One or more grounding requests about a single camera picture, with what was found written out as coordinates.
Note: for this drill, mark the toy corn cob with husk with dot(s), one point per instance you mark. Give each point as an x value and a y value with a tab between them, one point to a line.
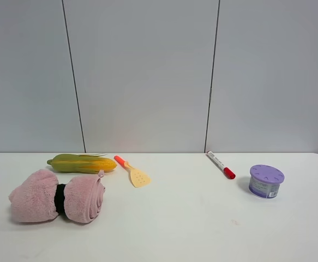
81	163

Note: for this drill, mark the small yellow toy spatula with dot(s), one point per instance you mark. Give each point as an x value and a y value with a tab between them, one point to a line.
137	177

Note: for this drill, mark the red capped white marker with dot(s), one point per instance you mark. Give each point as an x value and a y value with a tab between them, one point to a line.
226	171

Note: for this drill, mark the purple lidded round container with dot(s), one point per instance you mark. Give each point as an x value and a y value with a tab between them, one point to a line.
265	181

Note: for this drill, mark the black elastic band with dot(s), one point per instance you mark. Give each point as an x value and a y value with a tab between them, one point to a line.
59	199

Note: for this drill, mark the rolled pink towel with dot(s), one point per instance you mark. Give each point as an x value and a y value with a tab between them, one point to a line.
33	200

